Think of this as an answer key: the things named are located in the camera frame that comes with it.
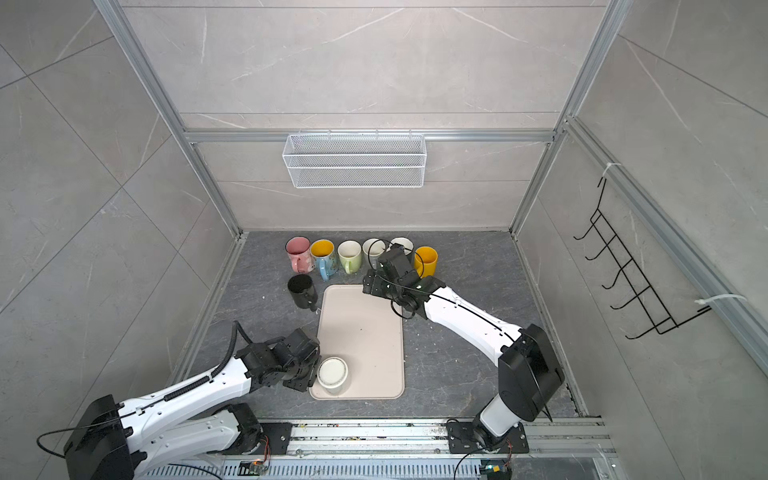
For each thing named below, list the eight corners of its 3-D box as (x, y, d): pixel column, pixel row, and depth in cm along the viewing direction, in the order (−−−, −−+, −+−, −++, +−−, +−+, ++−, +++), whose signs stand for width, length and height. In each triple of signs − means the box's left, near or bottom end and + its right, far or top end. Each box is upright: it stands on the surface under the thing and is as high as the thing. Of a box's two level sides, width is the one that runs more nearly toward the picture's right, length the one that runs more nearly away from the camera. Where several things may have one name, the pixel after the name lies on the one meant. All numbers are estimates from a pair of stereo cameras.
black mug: (289, 311, 98) (283, 299, 92) (295, 287, 104) (290, 274, 98) (315, 311, 98) (311, 299, 92) (320, 287, 104) (316, 274, 98)
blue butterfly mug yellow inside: (312, 285, 105) (305, 266, 96) (318, 258, 113) (312, 238, 104) (335, 285, 105) (330, 266, 96) (339, 258, 113) (335, 238, 104)
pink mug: (296, 283, 105) (287, 263, 96) (292, 259, 112) (284, 238, 103) (318, 278, 107) (311, 257, 98) (313, 254, 114) (306, 233, 105)
